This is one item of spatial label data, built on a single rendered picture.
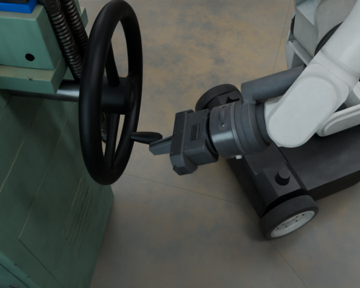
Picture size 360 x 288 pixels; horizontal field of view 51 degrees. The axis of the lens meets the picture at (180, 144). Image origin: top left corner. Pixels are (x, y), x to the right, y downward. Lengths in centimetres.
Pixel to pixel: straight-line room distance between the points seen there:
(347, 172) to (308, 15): 59
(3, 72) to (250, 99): 37
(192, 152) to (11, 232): 36
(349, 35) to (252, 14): 168
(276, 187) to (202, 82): 73
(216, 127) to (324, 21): 49
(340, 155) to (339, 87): 91
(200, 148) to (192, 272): 77
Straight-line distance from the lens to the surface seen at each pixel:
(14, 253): 78
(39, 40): 56
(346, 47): 54
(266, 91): 57
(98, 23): 52
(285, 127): 54
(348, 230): 149
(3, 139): 68
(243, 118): 57
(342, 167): 140
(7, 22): 56
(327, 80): 52
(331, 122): 131
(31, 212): 80
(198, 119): 64
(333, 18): 100
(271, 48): 200
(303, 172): 134
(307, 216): 136
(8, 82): 62
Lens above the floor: 126
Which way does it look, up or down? 55 degrees down
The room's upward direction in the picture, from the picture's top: straight up
